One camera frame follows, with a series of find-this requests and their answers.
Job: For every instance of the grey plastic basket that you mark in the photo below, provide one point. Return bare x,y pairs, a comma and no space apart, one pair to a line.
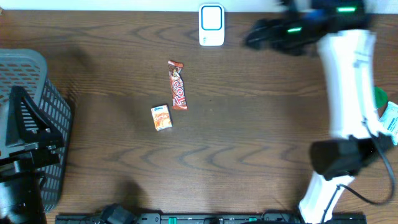
28,68

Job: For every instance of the orange snack box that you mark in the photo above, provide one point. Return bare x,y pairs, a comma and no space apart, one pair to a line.
161,117

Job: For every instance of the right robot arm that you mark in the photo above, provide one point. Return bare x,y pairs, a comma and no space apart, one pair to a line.
345,44

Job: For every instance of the white wet wipes pack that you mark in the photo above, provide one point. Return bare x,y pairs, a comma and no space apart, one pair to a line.
389,120

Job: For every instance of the white barcode scanner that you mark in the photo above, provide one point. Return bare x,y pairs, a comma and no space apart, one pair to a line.
211,25

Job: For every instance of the orange chocolate bar wrapper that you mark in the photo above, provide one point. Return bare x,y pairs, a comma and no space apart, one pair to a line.
179,101

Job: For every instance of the green lid jar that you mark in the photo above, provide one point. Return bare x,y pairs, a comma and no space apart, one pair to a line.
380,97

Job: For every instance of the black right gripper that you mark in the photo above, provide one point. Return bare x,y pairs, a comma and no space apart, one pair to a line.
273,40

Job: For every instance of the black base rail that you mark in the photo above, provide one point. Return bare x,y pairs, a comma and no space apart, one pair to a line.
155,218

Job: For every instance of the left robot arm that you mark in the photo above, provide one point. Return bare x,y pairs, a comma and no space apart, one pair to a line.
29,139

